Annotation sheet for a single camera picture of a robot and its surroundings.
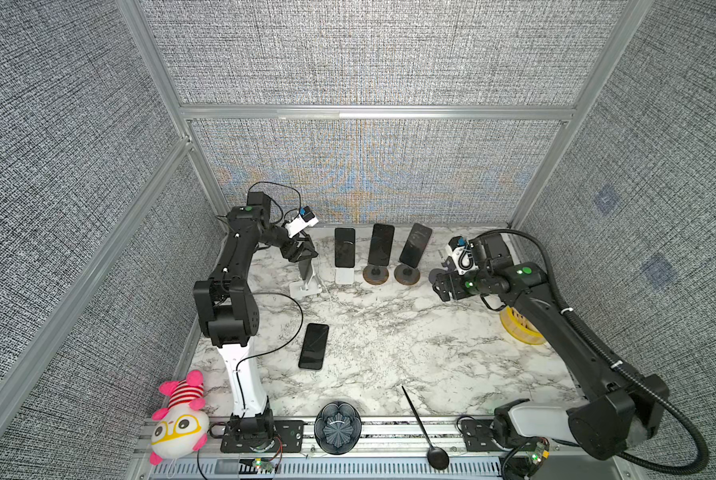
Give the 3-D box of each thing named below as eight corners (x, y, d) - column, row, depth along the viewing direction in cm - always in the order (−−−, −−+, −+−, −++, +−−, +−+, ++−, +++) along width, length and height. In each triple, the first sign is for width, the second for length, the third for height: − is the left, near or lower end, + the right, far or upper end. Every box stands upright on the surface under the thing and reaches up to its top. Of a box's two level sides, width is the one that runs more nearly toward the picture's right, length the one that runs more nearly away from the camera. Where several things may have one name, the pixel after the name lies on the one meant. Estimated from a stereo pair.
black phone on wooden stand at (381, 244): (369, 266, 107) (371, 234, 94) (372, 253, 111) (374, 221, 98) (387, 269, 106) (391, 237, 94) (390, 256, 110) (394, 224, 97)
